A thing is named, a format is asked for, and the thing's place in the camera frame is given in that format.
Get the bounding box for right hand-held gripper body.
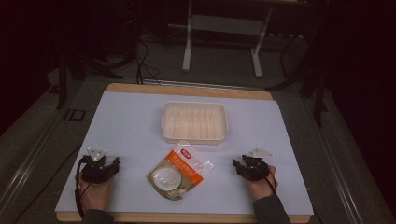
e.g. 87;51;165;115
240;147;276;182

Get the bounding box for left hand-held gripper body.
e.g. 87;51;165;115
81;147;117;185

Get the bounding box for orange clear snack packet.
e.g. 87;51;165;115
147;141;215;202

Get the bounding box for white plastic tray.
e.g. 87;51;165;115
160;100;229;146

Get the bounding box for person's right hand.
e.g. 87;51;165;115
246;165;278;202

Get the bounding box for person's left hand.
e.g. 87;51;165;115
77;172;115;213

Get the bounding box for white table mat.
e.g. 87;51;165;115
55;91;315;217

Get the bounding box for black metal stand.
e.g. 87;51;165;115
55;46;124;110
265;27;331;128

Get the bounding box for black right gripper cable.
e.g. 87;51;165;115
263;169;278;196

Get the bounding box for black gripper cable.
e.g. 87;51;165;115
263;169;278;196
74;155;92;219

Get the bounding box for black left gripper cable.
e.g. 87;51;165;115
74;155;92;219

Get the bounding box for thin black floor cable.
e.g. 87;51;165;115
11;145;82;224

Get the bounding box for aluminium floor rail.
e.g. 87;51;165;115
0;108;64;216
306;101;366;224

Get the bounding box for black floor cables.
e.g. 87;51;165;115
134;39;163;86

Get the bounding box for white metal table frame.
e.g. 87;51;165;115
181;0;276;79

